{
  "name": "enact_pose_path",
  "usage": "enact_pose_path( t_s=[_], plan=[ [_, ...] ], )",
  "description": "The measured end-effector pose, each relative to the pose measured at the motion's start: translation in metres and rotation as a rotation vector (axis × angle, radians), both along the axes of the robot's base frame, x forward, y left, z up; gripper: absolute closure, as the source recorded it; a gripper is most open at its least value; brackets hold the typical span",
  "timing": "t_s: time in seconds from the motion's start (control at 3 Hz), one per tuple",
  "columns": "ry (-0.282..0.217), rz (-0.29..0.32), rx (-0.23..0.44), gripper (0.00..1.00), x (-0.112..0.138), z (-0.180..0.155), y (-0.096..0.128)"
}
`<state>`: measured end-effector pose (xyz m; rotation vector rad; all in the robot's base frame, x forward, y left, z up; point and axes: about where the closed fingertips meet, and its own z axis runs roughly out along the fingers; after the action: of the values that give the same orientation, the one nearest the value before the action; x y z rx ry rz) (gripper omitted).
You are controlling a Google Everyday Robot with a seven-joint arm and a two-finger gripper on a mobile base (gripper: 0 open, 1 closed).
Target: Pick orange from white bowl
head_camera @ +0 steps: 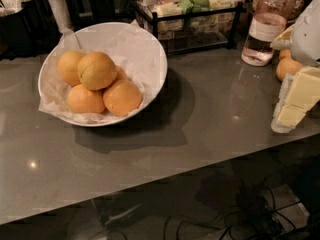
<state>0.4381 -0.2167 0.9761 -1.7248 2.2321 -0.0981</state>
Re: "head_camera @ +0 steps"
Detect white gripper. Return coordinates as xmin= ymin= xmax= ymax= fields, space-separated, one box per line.
xmin=270 ymin=0 xmax=320 ymax=133

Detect hidden back right orange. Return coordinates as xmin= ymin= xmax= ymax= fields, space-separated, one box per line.
xmin=116 ymin=65 xmax=128 ymax=80

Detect white bowl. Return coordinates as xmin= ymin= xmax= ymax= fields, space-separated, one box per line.
xmin=37 ymin=21 xmax=169 ymax=128

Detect clear plastic water bottle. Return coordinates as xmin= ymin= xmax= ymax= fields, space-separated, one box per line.
xmin=241 ymin=13 xmax=287 ymax=66

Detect packets in rack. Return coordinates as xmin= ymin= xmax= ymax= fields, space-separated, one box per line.
xmin=137 ymin=0 xmax=244 ymax=40

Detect black wire rack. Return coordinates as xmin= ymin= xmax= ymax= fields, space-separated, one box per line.
xmin=132 ymin=1 xmax=246 ymax=55

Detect black floor cables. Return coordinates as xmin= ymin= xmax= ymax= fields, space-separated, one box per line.
xmin=88 ymin=187 xmax=309 ymax=240

